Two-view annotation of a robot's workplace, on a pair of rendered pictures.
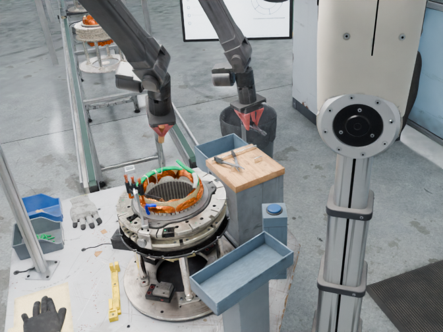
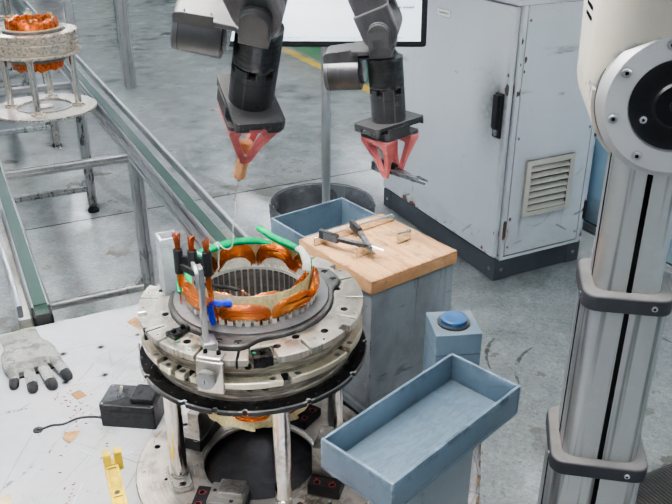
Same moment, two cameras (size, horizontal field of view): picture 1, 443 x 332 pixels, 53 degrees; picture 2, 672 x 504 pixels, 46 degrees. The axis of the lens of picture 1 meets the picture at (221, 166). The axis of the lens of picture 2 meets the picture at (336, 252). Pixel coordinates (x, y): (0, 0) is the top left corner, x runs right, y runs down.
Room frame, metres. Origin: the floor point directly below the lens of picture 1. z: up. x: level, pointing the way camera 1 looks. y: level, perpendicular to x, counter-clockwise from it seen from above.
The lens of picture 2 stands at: (0.05, 0.21, 1.65)
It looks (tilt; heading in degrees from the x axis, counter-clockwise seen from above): 26 degrees down; 350
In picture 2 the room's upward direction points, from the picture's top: straight up
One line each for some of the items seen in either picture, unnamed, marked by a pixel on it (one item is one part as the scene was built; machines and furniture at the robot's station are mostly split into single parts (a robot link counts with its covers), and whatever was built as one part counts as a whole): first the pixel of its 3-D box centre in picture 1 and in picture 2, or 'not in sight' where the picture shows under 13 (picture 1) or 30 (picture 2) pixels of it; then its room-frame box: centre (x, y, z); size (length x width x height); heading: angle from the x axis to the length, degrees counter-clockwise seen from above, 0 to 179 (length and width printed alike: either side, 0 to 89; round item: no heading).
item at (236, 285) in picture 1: (244, 302); (420, 501); (0.79, -0.03, 0.92); 0.25 x 0.11 x 0.28; 126
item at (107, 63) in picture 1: (101, 43); (39, 69); (3.25, 0.80, 0.94); 0.39 x 0.39 x 0.30
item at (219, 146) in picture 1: (224, 178); (324, 283); (1.39, -0.01, 0.92); 0.17 x 0.11 x 0.28; 117
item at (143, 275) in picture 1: (138, 254); (174, 423); (1.02, 0.28, 0.91); 0.02 x 0.02 x 0.21
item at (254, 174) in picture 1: (244, 166); (377, 250); (1.25, -0.08, 1.05); 0.20 x 0.19 x 0.02; 27
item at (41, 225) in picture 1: (39, 236); not in sight; (1.26, 0.69, 0.82); 0.16 x 0.14 x 0.07; 106
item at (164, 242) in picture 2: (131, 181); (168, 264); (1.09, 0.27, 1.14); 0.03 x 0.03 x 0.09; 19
